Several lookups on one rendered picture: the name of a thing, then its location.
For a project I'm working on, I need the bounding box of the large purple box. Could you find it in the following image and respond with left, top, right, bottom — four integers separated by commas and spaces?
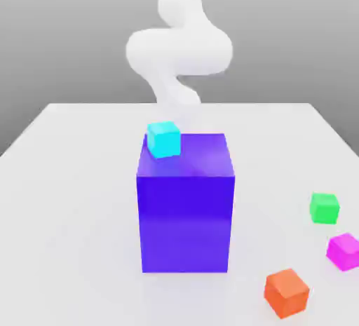
135, 133, 236, 274

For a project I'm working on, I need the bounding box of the small magenta cube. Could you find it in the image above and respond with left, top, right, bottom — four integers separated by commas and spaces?
325, 232, 359, 272

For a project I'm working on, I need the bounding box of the small cyan cube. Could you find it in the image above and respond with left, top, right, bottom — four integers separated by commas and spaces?
146, 121, 182, 159

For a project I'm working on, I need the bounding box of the small orange cube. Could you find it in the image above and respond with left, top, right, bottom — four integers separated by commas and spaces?
263, 268, 311, 320

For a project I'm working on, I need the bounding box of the small green cube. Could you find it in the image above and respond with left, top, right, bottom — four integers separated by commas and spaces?
309, 191, 341, 225

